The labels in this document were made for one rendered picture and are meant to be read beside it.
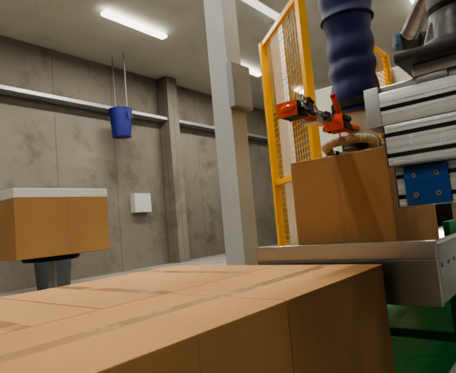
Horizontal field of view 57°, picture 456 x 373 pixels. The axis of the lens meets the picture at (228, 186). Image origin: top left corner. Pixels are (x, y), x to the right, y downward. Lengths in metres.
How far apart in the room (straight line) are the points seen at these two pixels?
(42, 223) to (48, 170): 4.90
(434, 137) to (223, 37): 2.19
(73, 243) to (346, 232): 1.70
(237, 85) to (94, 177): 5.47
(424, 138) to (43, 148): 6.97
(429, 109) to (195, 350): 0.66
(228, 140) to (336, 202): 1.26
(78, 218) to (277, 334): 2.01
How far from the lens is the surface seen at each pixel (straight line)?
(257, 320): 0.87
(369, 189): 1.63
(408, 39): 2.09
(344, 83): 1.95
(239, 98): 2.80
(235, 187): 2.72
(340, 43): 2.00
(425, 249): 1.51
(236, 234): 2.73
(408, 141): 0.97
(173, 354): 0.71
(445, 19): 1.01
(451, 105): 0.96
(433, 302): 1.53
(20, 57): 7.85
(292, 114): 1.41
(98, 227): 2.84
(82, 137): 7.99
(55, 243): 2.69
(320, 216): 1.71
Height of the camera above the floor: 0.72
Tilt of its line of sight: 5 degrees up
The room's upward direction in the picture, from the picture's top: 5 degrees counter-clockwise
